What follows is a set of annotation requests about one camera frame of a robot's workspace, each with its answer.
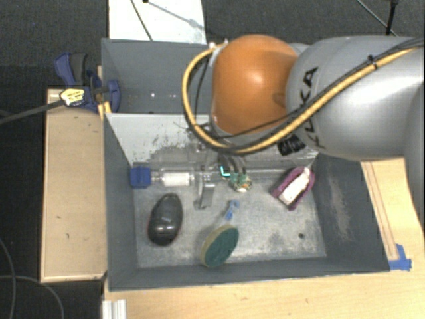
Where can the purple and white packet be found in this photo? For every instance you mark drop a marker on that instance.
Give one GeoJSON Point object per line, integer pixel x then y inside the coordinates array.
{"type": "Point", "coordinates": [293, 188]}

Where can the black cylinder on white bracket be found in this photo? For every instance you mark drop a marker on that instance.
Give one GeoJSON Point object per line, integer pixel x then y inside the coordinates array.
{"type": "Point", "coordinates": [291, 145]}

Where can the small blue plastic piece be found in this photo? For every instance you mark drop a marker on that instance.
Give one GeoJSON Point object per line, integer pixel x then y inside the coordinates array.
{"type": "Point", "coordinates": [231, 209]}

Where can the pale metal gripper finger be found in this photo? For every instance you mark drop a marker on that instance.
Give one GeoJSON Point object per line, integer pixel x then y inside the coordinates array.
{"type": "Point", "coordinates": [210, 194]}
{"type": "Point", "coordinates": [198, 196]}

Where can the grey metal bin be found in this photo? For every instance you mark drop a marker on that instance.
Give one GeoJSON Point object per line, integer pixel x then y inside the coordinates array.
{"type": "Point", "coordinates": [265, 244]}

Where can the black oval object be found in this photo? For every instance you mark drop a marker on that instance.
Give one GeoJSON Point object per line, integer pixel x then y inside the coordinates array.
{"type": "Point", "coordinates": [165, 219]}

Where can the clear plastic bottle blue cap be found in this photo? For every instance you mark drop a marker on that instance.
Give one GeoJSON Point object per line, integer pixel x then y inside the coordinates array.
{"type": "Point", "coordinates": [176, 179]}

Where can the pale wood board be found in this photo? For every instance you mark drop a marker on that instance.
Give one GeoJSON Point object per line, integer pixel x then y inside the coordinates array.
{"type": "Point", "coordinates": [74, 194]}

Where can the green and yellow round sponge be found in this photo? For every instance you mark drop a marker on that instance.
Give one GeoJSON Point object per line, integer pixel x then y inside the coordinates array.
{"type": "Point", "coordinates": [220, 248]}

